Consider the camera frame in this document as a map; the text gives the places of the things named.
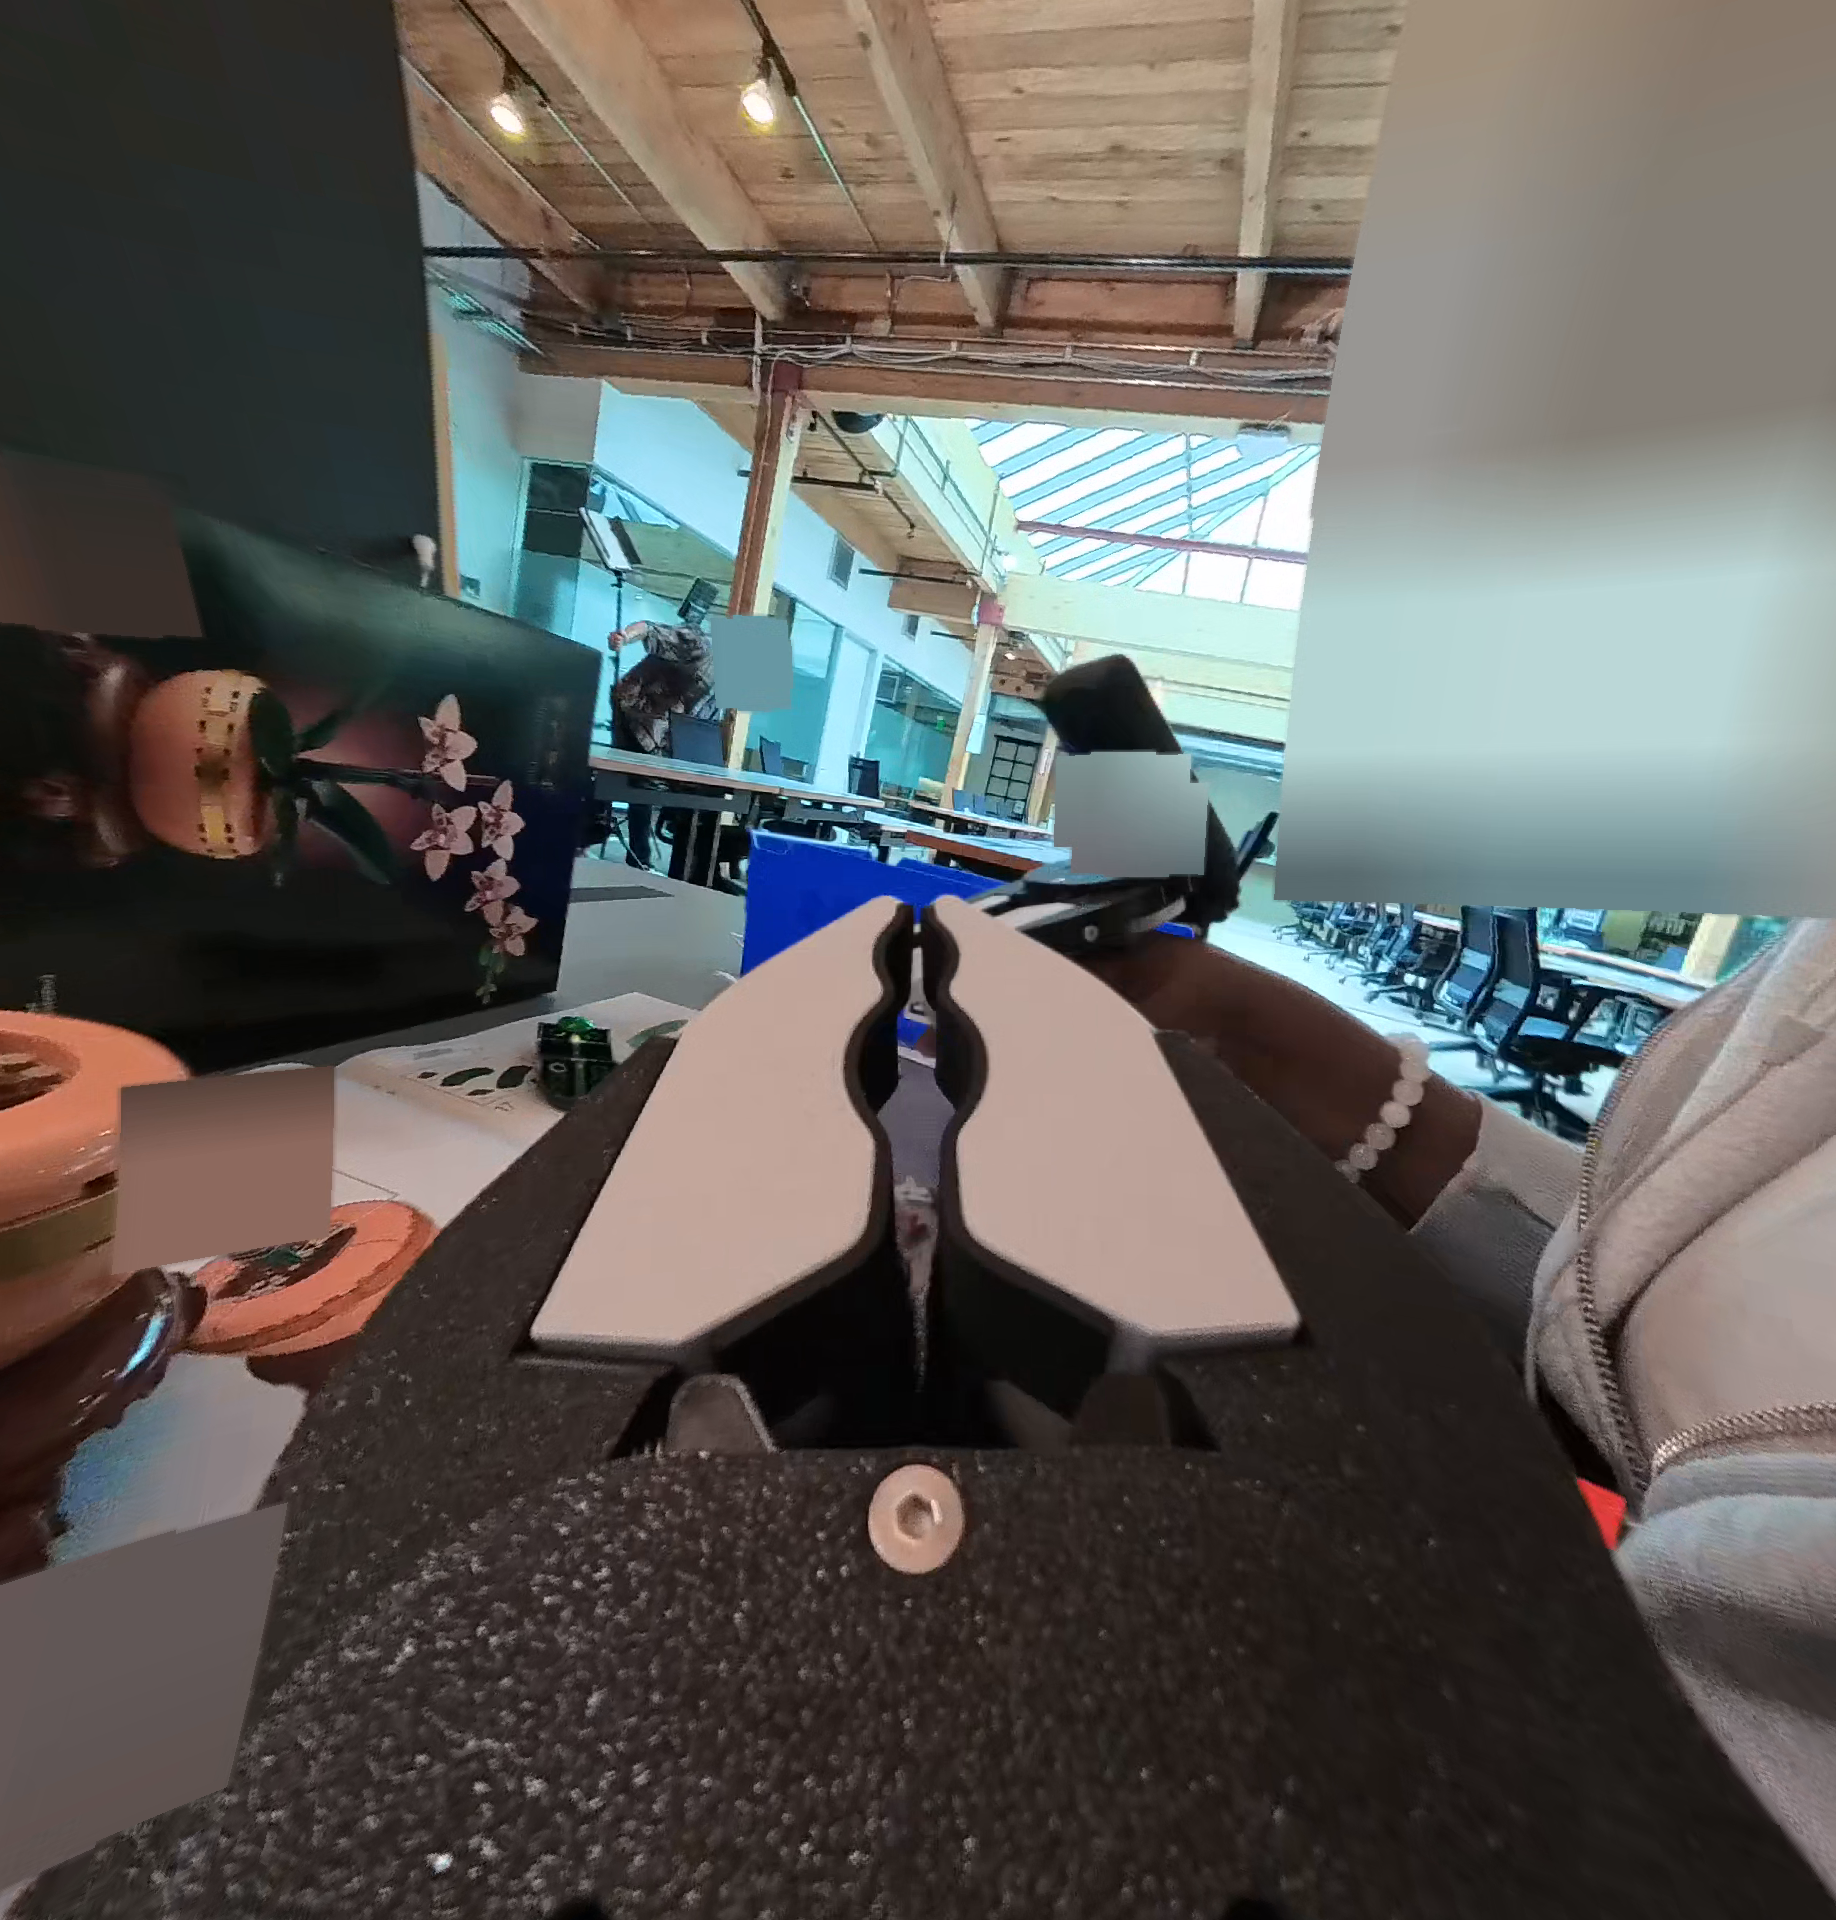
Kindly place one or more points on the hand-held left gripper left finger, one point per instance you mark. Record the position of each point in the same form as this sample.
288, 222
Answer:
737, 1170

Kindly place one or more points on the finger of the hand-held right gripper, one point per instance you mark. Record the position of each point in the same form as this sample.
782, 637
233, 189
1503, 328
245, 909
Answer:
1152, 930
1067, 897

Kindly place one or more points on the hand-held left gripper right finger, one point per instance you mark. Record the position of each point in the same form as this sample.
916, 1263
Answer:
1112, 1170

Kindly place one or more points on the green brick plant stem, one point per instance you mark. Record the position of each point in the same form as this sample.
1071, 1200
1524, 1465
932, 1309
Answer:
577, 1058

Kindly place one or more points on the person's right forearm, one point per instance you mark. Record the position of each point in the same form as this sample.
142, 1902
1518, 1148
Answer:
1503, 1185

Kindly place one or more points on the long wooden office table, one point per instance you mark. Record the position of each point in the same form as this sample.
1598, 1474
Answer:
737, 781
978, 841

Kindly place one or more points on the blue plastic bin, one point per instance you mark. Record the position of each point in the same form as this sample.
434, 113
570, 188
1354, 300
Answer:
812, 915

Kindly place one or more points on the building instruction booklet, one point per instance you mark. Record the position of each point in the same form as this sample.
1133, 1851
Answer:
407, 1141

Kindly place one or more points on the row of black office chairs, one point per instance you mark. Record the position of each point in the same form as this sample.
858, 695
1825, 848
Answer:
1518, 976

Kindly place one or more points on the dark orchid picture box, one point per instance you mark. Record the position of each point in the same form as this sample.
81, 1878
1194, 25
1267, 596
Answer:
334, 930

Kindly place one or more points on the black light stand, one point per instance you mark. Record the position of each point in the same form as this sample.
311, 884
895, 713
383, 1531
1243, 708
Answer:
616, 600

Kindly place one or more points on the small red object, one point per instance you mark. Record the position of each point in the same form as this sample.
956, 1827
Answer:
1603, 1512

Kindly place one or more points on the ceiling spot light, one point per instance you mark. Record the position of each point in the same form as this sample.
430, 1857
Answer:
761, 97
509, 110

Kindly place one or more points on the peach brick flower pot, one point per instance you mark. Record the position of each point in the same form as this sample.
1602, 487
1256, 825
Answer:
34, 1141

